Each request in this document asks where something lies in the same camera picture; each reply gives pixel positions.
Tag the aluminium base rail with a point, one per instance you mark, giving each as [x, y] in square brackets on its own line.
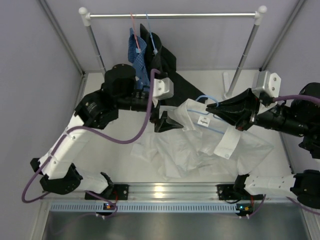
[175, 191]

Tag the white shirt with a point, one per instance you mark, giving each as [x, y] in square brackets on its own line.
[177, 153]

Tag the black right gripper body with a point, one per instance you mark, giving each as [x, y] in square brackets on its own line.
[274, 119]

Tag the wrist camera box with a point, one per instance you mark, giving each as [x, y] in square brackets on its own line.
[265, 87]
[162, 89]

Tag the white clothes rack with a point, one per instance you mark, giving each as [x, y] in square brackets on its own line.
[258, 15]

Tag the grey aluminium frame profile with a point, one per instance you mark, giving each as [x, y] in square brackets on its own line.
[62, 40]

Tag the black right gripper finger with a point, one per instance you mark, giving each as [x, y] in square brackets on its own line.
[245, 101]
[241, 120]

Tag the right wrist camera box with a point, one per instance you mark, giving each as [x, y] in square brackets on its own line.
[265, 87]

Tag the light blue wire hanger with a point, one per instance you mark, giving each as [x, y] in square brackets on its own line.
[206, 113]

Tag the light blue hanger under dark shirt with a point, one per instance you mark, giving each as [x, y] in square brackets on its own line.
[151, 46]

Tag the dark striped shirt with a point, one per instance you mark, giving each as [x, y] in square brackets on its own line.
[166, 62]

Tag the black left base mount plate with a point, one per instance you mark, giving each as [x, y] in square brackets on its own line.
[115, 192]

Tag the white slotted cable duct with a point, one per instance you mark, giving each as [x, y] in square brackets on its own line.
[148, 207]

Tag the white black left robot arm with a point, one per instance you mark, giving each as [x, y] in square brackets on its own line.
[92, 114]

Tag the blue checkered shirt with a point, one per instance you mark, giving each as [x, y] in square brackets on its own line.
[138, 60]

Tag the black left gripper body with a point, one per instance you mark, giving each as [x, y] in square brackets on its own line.
[139, 104]

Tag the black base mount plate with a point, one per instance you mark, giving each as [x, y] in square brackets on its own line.
[115, 192]
[226, 192]

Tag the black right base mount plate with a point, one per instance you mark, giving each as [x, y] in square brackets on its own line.
[226, 192]

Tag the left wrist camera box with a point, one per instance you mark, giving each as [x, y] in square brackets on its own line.
[162, 89]

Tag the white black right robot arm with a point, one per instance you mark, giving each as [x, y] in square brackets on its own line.
[297, 117]

